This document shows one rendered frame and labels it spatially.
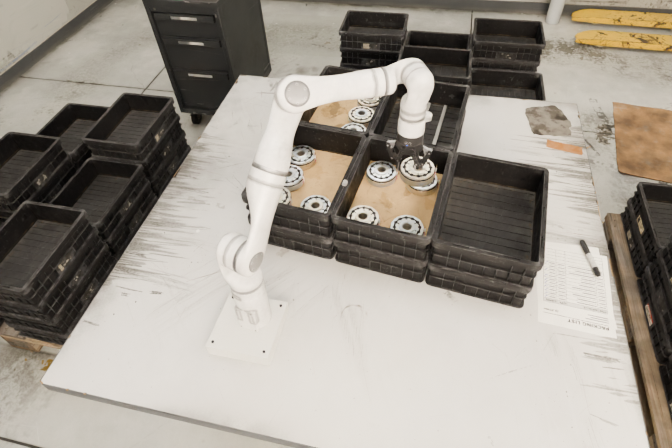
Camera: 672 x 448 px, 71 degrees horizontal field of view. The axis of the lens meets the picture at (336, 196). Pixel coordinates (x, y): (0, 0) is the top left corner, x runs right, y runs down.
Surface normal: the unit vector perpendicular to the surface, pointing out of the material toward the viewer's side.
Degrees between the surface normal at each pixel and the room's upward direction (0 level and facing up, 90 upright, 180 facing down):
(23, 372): 0
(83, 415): 0
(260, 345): 4
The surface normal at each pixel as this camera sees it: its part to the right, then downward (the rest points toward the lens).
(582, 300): -0.04, -0.69
